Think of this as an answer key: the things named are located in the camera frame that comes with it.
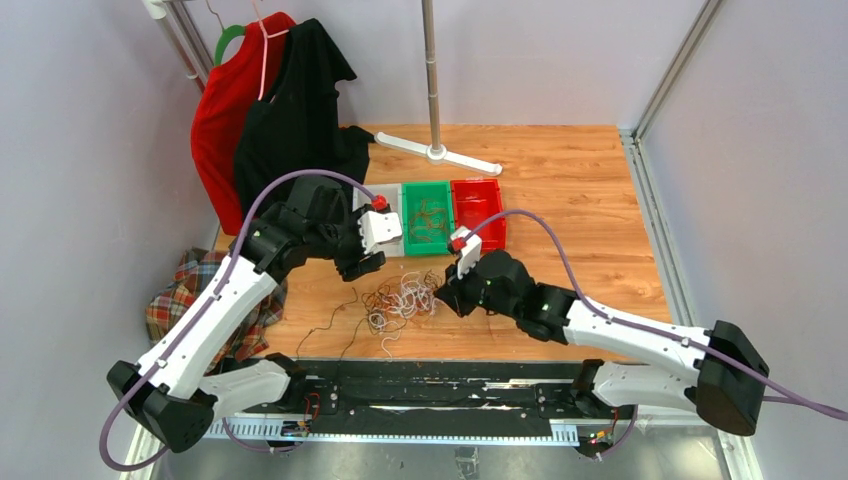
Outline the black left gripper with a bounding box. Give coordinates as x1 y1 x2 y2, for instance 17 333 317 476
309 204 387 281

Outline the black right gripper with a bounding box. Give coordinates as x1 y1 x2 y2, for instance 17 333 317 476
434 255 518 319

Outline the thin black cable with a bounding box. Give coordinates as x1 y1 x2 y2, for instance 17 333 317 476
294 286 372 362

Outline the cable bundle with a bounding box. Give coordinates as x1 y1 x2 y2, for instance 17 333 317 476
360 268 445 359

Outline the orange cable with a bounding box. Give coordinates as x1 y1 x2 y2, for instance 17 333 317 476
405 195 452 246

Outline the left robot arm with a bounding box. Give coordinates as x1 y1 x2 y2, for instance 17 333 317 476
107 169 403 453

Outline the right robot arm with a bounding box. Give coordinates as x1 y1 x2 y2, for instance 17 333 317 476
435 250 770 436

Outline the white plastic bin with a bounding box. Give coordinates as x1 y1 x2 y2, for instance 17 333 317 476
351 183 405 258

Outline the red plastic bin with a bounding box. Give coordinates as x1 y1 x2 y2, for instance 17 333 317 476
449 178 507 253

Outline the green plastic bin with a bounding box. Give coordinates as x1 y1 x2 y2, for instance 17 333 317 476
402 181 454 256

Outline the black t-shirt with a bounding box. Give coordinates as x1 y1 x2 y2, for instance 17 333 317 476
234 19 374 212

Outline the white stand with metal pole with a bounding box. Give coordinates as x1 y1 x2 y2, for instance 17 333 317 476
374 0 503 177

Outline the plaid flannel shirt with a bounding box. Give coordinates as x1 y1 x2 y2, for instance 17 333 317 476
144 248 288 376

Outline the red t-shirt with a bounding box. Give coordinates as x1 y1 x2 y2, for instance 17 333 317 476
190 12 296 235

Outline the pink clothes hanger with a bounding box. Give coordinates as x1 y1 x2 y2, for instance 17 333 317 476
251 0 289 100

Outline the green clothes hanger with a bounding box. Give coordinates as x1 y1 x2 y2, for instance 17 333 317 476
213 25 246 67

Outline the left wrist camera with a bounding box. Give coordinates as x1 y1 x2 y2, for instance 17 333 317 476
356 194 404 257

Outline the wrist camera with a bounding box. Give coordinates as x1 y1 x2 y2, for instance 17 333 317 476
356 194 404 257
449 226 482 280

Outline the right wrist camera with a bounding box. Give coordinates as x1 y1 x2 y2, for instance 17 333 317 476
449 226 482 280

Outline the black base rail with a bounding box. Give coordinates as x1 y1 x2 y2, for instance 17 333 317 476
228 358 637 439

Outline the clothes rack metal frame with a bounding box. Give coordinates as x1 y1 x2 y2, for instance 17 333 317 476
141 0 213 93

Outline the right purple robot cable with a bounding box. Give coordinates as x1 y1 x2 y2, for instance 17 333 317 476
457 209 848 460

